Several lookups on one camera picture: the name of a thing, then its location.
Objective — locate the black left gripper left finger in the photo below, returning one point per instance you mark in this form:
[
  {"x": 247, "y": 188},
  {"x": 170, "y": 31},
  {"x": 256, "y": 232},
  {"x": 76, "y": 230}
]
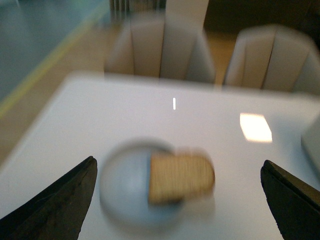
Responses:
[{"x": 57, "y": 212}]

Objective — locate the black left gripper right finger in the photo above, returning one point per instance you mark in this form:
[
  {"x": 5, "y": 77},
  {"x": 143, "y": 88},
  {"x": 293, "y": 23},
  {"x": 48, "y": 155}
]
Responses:
[{"x": 294, "y": 204}]

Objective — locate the white round plate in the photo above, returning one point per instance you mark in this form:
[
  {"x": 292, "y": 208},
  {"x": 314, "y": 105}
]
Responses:
[{"x": 124, "y": 185}]

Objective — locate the slice of bread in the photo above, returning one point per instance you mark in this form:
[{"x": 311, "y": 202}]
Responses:
[{"x": 179, "y": 177}]

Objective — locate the beige chair right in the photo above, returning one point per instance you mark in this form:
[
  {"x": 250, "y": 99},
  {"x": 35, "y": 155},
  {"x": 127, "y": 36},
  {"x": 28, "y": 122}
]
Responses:
[{"x": 276, "y": 58}]

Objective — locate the beige chair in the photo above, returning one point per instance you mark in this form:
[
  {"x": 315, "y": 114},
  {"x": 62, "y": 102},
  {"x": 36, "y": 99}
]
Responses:
[
  {"x": 153, "y": 45},
  {"x": 276, "y": 58}
]

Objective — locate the beige chair left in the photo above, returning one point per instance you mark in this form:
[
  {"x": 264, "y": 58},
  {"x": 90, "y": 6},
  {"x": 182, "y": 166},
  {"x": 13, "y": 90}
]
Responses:
[{"x": 153, "y": 45}]

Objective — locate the white tall cabinet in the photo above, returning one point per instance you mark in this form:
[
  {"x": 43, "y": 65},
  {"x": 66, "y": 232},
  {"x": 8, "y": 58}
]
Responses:
[{"x": 187, "y": 13}]

